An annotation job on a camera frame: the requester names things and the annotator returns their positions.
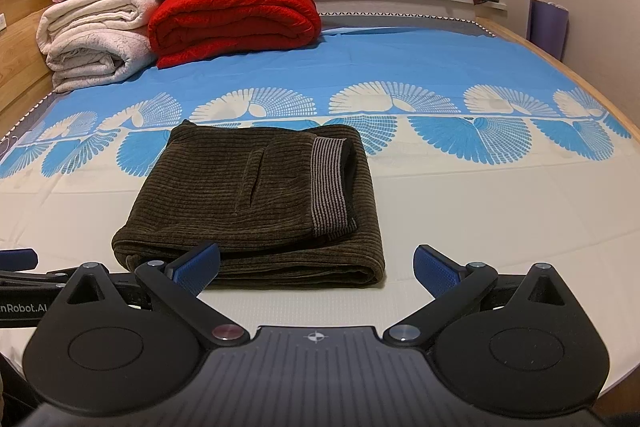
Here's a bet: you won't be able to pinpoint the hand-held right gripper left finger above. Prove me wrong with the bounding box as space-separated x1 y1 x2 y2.
57 242 251 350

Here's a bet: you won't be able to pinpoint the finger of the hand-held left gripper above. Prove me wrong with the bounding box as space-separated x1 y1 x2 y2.
0 269 73 289
0 248 39 273

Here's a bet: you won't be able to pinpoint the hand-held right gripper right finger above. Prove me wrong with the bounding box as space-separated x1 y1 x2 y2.
382 244 576 350

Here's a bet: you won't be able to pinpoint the dark olive corduroy pants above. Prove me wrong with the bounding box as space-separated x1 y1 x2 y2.
111 119 389 291

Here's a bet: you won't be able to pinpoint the blue white printed bed sheet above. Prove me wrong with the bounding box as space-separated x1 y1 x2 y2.
0 24 640 400

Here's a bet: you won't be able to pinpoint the speckled white folded blanket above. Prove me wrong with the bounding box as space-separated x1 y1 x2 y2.
45 29 162 94

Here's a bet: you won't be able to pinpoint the red folded blanket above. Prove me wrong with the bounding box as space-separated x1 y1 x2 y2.
148 0 323 70

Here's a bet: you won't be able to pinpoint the cream folded blanket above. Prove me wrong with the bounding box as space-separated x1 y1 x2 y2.
36 0 163 54

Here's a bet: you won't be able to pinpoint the purple board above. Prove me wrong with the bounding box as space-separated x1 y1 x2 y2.
528 0 570 61

